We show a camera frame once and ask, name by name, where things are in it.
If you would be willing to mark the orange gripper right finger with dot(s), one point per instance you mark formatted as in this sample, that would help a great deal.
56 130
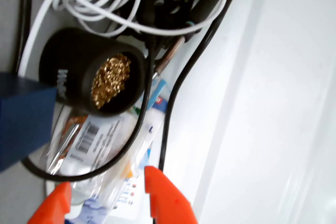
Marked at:
168 200

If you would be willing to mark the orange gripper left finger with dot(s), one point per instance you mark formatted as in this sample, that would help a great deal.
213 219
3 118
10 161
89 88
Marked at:
56 203

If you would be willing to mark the blue cube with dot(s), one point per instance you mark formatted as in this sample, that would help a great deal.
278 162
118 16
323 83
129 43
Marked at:
23 119

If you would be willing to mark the clear bag with barcode label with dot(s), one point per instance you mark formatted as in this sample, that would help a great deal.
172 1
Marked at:
99 140

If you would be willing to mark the blue white card red label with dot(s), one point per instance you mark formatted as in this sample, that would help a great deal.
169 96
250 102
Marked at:
157 103

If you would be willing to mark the soldering iron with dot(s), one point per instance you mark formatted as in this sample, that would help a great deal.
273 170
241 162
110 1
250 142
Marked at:
169 56

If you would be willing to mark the black brass wool tip cleaner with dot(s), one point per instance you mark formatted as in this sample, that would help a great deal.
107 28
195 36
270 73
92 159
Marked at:
68 56

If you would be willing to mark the white window frame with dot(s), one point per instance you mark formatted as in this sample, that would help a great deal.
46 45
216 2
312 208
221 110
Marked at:
262 103

